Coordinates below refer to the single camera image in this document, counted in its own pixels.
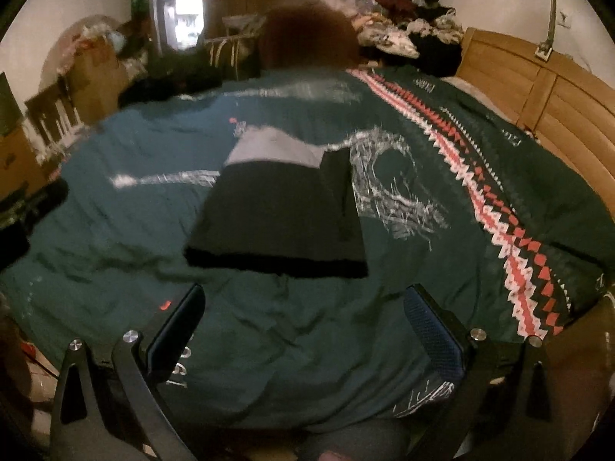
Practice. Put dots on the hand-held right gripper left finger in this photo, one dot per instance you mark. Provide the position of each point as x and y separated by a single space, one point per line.
175 333

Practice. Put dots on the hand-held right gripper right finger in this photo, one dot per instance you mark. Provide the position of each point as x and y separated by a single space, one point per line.
432 336

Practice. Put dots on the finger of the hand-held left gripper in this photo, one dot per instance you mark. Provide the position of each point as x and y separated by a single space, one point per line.
50 194

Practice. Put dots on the black and grey work jacket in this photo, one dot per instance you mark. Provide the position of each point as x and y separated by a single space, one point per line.
278 211

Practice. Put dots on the heap of black clothes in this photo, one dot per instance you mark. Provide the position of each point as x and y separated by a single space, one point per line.
173 77

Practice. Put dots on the pile of mixed clothes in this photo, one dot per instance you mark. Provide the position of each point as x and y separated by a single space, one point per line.
399 14

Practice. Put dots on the wooden side cabinet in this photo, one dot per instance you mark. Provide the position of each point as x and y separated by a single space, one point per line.
19 163

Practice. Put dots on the green printed blanket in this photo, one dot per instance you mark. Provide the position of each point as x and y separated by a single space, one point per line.
120 230

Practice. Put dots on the stack of cardboard boxes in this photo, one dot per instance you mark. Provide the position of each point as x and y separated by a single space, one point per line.
96 77

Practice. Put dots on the green box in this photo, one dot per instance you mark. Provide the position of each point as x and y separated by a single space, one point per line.
139 7

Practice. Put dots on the wooden chair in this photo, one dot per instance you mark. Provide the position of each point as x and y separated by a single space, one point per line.
230 50

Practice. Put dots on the bright doorway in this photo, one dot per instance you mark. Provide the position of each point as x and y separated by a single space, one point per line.
185 0

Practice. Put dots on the wooden headboard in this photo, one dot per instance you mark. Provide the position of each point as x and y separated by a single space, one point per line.
567 115

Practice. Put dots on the dark red garment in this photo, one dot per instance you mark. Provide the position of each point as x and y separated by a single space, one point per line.
307 38

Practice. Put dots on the curved metal pole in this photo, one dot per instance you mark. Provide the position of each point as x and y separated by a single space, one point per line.
553 5

